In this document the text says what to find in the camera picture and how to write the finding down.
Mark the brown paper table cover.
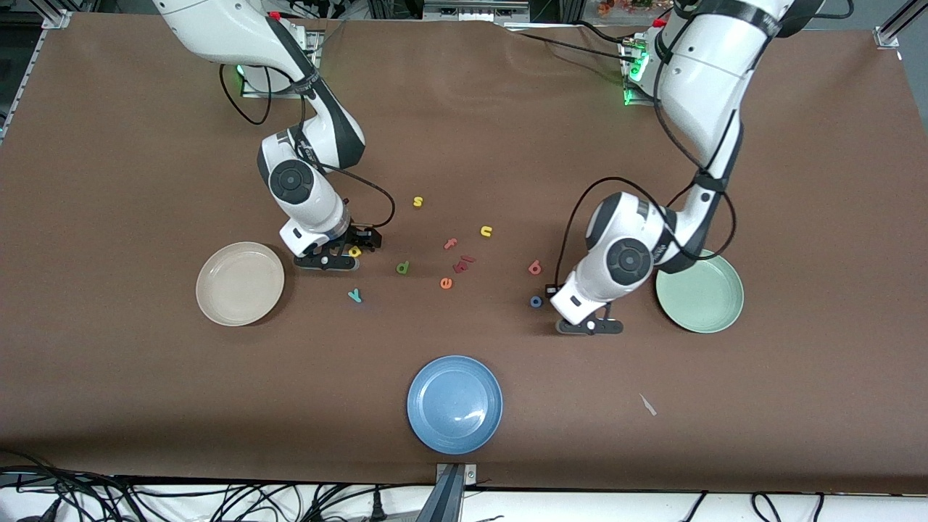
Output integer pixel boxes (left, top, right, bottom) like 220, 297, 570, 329
0, 13, 928, 495

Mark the beige plate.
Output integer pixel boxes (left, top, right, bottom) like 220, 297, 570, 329
195, 241, 286, 328

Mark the blue plate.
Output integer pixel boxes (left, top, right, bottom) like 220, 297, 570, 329
406, 355, 504, 456

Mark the green plate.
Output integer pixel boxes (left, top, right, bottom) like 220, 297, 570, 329
655, 248, 745, 334

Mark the grey metal box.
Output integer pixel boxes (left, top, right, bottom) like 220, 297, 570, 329
423, 0, 531, 21

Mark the orange flower decoration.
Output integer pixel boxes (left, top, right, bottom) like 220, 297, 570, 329
598, 0, 657, 17

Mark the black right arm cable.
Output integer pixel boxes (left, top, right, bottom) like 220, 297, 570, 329
219, 62, 397, 231

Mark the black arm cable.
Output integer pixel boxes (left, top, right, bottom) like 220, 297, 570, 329
219, 62, 397, 231
554, 29, 737, 292

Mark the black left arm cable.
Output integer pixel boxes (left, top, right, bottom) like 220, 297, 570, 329
554, 29, 737, 292

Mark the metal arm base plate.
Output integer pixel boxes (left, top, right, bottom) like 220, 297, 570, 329
238, 29, 324, 99
620, 36, 657, 109

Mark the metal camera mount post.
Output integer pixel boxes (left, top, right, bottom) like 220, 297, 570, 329
417, 463, 479, 522

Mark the black cable on table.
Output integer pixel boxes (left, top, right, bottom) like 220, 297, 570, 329
507, 20, 633, 63

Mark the aluminium frame rail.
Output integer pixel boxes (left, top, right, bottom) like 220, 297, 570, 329
0, 7, 73, 142

